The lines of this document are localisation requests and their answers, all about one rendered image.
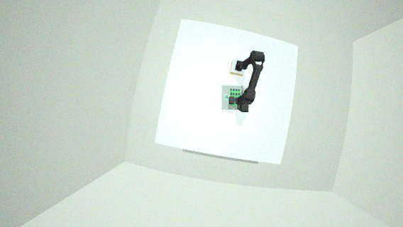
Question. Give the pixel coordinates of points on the grey switch panel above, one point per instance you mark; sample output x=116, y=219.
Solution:
x=228, y=91

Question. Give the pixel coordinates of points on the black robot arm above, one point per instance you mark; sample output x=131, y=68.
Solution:
x=249, y=93

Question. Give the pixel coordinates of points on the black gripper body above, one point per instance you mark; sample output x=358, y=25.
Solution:
x=232, y=99

